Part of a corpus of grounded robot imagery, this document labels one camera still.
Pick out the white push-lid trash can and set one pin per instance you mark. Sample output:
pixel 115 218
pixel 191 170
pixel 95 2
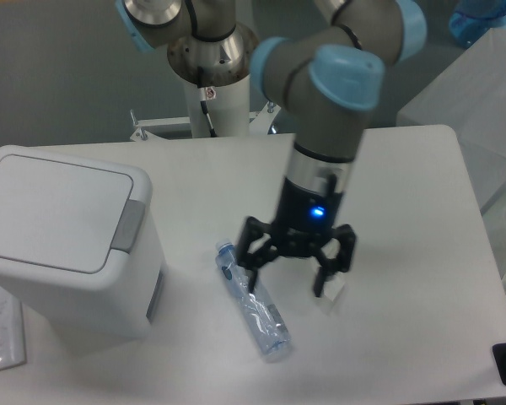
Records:
pixel 78 242

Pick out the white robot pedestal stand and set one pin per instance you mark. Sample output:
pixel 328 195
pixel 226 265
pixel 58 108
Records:
pixel 215 112

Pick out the blue water jug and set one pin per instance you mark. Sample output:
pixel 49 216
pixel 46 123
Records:
pixel 470 20

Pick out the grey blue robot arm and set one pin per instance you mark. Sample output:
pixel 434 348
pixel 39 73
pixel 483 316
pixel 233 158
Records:
pixel 330 82

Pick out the laminated white paper sheet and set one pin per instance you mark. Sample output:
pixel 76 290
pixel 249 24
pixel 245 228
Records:
pixel 12 336

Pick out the clear plastic water bottle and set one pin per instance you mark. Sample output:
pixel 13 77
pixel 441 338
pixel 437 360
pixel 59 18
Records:
pixel 259 312

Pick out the crumpled white tissue wrapper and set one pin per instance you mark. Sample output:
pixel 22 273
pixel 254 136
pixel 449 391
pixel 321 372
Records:
pixel 331 292

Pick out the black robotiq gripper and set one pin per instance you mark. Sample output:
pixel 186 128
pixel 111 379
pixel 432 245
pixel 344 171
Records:
pixel 303 224

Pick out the translucent plastic box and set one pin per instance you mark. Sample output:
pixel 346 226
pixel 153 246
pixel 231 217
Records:
pixel 470 97

